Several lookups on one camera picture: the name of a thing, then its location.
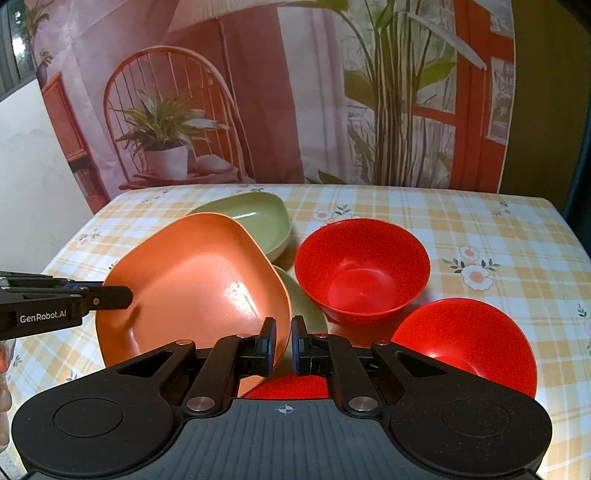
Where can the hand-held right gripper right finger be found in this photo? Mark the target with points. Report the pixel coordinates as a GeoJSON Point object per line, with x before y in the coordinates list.
{"type": "Point", "coordinates": [298, 345]}

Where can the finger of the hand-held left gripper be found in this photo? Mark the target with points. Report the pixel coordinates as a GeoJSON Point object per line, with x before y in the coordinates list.
{"type": "Point", "coordinates": [111, 298]}
{"type": "Point", "coordinates": [27, 281]}

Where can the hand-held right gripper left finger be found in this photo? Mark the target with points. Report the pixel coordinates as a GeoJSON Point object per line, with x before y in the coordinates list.
{"type": "Point", "coordinates": [270, 345]}

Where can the red bowl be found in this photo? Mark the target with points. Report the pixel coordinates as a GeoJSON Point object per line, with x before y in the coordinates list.
{"type": "Point", "coordinates": [461, 332]}
{"type": "Point", "coordinates": [362, 272]}
{"type": "Point", "coordinates": [286, 387]}

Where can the orange plate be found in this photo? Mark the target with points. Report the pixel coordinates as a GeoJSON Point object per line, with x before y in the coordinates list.
{"type": "Point", "coordinates": [184, 277]}

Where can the person's left hand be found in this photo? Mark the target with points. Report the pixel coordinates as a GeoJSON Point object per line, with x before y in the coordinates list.
{"type": "Point", "coordinates": [3, 401]}

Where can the green plate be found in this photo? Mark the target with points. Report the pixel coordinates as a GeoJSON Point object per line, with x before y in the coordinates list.
{"type": "Point", "coordinates": [249, 212]}
{"type": "Point", "coordinates": [301, 300]}

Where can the yellow checked floral tablecloth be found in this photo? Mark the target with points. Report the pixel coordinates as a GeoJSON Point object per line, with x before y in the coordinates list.
{"type": "Point", "coordinates": [461, 221]}

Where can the printed room scene backdrop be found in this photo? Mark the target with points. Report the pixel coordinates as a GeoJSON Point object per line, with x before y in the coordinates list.
{"type": "Point", "coordinates": [300, 115]}

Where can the dark window frame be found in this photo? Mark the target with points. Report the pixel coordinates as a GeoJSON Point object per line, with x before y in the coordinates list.
{"type": "Point", "coordinates": [14, 46]}

